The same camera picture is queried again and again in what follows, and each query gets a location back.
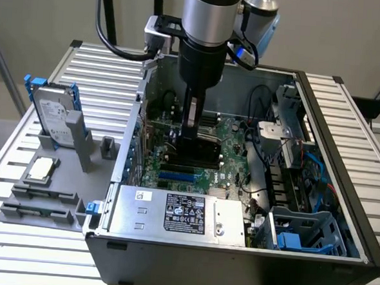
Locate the black looped wire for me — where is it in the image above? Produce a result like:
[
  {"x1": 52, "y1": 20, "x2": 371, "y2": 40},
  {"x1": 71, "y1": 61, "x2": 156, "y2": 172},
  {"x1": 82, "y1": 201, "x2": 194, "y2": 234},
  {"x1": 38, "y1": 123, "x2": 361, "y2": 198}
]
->
[{"x1": 246, "y1": 83, "x2": 276, "y2": 131}]

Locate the blue SATA wire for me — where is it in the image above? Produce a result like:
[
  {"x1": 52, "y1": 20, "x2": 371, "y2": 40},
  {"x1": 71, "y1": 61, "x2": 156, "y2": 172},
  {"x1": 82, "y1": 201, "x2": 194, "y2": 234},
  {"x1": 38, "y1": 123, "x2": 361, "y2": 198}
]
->
[{"x1": 296, "y1": 148, "x2": 341, "y2": 223}]

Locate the silver power supply unit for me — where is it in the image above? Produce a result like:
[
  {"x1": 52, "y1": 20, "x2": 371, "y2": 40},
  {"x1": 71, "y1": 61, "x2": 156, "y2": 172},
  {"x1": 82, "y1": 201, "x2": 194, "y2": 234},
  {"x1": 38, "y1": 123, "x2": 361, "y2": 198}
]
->
[{"x1": 106, "y1": 184, "x2": 251, "y2": 250}]

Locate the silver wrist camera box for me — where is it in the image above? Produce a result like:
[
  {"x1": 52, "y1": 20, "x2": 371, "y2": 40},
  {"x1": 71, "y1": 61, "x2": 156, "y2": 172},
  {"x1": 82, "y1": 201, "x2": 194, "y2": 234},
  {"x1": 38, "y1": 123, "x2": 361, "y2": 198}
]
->
[{"x1": 142, "y1": 14, "x2": 175, "y2": 57}]

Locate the green Dell motherboard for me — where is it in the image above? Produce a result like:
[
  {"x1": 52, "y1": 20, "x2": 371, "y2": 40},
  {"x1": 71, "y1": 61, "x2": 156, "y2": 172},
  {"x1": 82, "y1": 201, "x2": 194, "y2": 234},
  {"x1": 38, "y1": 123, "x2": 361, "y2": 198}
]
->
[{"x1": 137, "y1": 89, "x2": 277, "y2": 217}]

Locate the black graphics card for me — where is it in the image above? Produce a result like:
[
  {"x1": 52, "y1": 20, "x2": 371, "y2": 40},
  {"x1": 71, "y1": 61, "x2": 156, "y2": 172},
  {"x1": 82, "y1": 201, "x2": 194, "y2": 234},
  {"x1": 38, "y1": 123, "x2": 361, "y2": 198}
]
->
[{"x1": 171, "y1": 133, "x2": 224, "y2": 172}]

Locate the grey metal pole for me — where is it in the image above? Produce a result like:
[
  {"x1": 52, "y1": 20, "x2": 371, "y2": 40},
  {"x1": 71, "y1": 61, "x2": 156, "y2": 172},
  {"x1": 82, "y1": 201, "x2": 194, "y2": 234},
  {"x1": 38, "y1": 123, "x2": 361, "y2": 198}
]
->
[{"x1": 0, "y1": 27, "x2": 33, "y2": 119}]

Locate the silver CPU chip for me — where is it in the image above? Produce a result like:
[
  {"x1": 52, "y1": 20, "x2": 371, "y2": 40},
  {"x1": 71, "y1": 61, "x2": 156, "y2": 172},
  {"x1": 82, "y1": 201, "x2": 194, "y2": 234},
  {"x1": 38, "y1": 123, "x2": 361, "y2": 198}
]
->
[{"x1": 26, "y1": 156, "x2": 57, "y2": 182}]

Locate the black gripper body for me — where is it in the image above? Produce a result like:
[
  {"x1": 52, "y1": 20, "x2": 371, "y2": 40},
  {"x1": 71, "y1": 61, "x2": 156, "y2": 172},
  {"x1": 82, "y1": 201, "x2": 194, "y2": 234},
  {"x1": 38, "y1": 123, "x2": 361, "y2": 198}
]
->
[{"x1": 175, "y1": 37, "x2": 230, "y2": 93}]

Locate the silver drive cage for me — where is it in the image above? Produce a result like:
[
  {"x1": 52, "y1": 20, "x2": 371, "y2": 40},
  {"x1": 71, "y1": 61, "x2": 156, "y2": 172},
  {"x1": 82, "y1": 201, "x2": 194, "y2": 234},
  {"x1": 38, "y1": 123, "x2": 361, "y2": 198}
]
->
[{"x1": 254, "y1": 82, "x2": 321, "y2": 172}]

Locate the thick black camera cable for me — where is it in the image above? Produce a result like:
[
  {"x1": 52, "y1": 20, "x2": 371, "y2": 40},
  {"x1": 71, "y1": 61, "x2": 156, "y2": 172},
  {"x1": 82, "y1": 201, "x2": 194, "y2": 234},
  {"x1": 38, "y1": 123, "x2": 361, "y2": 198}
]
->
[{"x1": 92, "y1": 0, "x2": 161, "y2": 63}]

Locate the black open PC case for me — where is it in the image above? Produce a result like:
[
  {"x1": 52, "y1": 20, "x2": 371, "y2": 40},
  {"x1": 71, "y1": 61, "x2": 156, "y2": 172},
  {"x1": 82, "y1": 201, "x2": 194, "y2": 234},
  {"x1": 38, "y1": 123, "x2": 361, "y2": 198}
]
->
[{"x1": 81, "y1": 48, "x2": 380, "y2": 285}]

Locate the silver hard disk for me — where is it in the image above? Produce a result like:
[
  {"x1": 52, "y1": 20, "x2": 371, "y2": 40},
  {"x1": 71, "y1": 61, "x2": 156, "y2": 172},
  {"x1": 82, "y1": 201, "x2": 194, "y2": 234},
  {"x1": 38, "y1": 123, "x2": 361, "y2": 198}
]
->
[{"x1": 27, "y1": 81, "x2": 81, "y2": 148}]

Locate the grey disk bay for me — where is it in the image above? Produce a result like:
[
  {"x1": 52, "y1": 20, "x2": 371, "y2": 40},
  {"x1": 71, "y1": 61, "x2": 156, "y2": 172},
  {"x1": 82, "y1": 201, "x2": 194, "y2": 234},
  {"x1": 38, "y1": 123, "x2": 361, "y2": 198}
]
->
[{"x1": 256, "y1": 204, "x2": 347, "y2": 257}]

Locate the red wire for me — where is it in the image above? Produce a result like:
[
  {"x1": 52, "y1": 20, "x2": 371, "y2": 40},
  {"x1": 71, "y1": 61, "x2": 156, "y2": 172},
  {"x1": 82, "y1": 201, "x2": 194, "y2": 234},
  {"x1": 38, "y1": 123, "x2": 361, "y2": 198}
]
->
[{"x1": 298, "y1": 146, "x2": 343, "y2": 204}]

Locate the blue disk caddy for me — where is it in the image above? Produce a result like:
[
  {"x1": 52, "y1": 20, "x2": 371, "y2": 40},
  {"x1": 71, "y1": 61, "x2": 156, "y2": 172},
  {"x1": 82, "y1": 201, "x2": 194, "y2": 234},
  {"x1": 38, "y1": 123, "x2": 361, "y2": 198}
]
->
[{"x1": 19, "y1": 73, "x2": 97, "y2": 152}]

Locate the grey parts rack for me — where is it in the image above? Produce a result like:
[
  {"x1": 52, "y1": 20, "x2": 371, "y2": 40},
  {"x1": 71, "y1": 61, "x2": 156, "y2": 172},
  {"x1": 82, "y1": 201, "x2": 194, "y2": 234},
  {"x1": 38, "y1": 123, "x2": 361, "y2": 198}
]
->
[{"x1": 0, "y1": 106, "x2": 122, "y2": 233}]

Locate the blue expansion slot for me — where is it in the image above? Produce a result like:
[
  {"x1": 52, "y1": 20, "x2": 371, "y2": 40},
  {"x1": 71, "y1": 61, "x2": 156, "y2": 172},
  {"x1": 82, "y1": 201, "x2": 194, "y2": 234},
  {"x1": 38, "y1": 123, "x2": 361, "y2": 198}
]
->
[{"x1": 157, "y1": 170, "x2": 196, "y2": 184}]

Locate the blue case latch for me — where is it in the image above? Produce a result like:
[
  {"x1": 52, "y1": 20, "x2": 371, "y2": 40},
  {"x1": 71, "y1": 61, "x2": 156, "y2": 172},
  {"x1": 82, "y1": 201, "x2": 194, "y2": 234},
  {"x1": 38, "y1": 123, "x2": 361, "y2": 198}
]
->
[{"x1": 88, "y1": 200, "x2": 103, "y2": 219}]

